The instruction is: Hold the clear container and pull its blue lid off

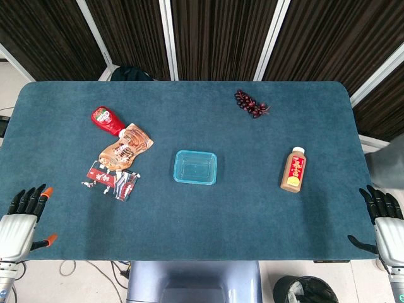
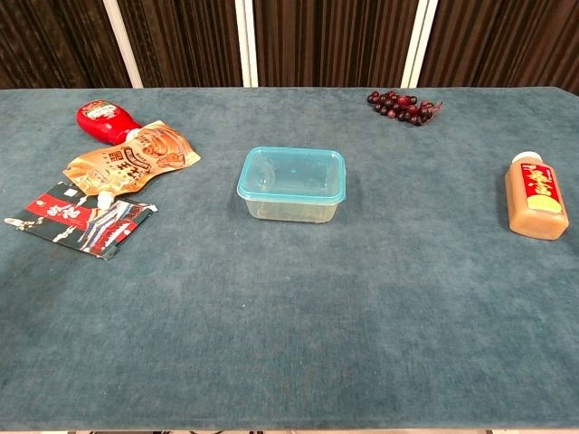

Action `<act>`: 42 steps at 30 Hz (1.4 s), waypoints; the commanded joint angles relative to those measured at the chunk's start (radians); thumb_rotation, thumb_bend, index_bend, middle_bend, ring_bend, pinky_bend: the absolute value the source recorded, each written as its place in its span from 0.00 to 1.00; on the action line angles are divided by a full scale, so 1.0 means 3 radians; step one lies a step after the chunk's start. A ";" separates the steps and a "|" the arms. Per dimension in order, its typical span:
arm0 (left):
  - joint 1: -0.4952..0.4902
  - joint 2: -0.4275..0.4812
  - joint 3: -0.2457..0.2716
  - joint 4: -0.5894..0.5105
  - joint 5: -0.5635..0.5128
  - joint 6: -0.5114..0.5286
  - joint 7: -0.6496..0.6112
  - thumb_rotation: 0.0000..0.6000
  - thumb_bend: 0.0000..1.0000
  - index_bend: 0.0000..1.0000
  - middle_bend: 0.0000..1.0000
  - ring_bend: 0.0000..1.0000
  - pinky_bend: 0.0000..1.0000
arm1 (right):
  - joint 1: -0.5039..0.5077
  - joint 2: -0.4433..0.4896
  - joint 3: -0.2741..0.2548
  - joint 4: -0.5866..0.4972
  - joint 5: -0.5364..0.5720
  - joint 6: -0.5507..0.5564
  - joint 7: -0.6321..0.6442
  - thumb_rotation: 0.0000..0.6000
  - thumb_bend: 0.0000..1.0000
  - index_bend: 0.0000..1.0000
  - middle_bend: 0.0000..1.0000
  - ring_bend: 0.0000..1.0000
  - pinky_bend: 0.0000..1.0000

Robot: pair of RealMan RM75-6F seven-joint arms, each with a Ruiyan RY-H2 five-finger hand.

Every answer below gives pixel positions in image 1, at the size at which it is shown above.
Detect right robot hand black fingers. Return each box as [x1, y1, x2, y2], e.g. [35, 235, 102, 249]
[347, 185, 404, 268]

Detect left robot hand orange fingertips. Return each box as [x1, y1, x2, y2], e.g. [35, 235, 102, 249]
[0, 184, 59, 263]

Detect clear blue plastic container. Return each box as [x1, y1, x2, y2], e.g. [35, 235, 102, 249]
[172, 150, 218, 186]

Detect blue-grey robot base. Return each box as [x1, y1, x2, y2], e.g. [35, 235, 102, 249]
[126, 260, 263, 303]

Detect grey trousers leg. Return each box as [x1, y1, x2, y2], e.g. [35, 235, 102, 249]
[365, 132, 404, 191]

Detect black trash bin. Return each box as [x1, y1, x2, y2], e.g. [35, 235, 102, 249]
[273, 275, 340, 303]

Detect dark red snack packet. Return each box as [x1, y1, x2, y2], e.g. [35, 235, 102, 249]
[81, 160, 141, 202]

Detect brown drink bottle red label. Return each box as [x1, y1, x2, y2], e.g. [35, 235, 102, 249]
[280, 146, 307, 193]

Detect dark slatted partition panel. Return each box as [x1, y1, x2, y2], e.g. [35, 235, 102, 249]
[159, 0, 291, 81]
[254, 0, 404, 107]
[75, 0, 177, 81]
[350, 61, 404, 148]
[0, 0, 107, 82]

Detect orange spout pouch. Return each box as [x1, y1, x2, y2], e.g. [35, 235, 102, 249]
[98, 122, 155, 174]

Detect red ketchup bottle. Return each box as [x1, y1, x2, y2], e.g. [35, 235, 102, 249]
[90, 105, 127, 137]

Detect blue velvet table cover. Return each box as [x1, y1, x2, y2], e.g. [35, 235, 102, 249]
[0, 81, 389, 262]

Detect dark red grape bunch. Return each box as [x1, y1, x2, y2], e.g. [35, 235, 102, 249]
[234, 89, 271, 119]

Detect black bag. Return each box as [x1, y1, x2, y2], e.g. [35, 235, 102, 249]
[110, 65, 155, 82]

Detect grey floor cable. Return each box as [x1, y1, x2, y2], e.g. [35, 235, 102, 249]
[59, 260, 124, 303]

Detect black floor cable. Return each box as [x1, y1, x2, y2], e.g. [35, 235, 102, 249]
[110, 260, 131, 281]

